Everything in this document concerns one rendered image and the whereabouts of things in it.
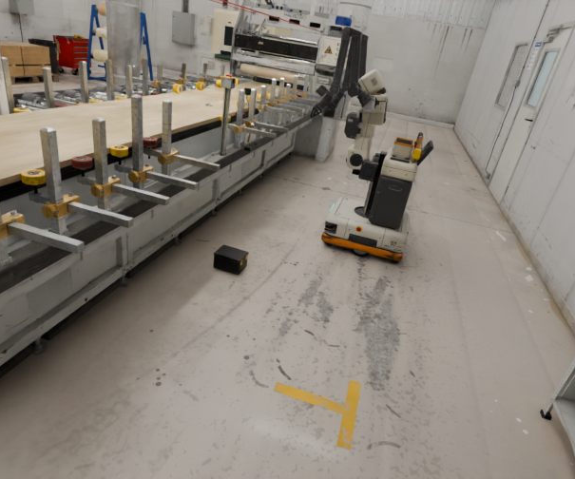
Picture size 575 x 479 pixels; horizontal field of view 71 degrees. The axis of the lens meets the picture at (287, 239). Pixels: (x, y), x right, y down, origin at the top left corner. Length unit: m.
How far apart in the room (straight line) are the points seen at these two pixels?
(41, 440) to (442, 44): 11.48
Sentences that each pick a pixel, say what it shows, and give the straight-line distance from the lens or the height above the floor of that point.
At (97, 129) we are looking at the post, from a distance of 1.79.
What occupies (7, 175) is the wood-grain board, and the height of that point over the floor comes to 0.90.
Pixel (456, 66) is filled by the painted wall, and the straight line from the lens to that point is 12.02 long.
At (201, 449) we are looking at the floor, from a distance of 1.83.
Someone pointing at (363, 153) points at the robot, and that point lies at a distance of 3.26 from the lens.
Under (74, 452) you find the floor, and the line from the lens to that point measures 1.88.
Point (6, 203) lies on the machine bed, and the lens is 1.84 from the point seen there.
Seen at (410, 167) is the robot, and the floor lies 0.79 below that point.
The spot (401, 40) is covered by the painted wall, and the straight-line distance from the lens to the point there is 11.99.
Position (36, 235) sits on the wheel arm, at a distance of 1.48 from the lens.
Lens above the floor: 1.49
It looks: 26 degrees down
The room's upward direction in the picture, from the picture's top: 9 degrees clockwise
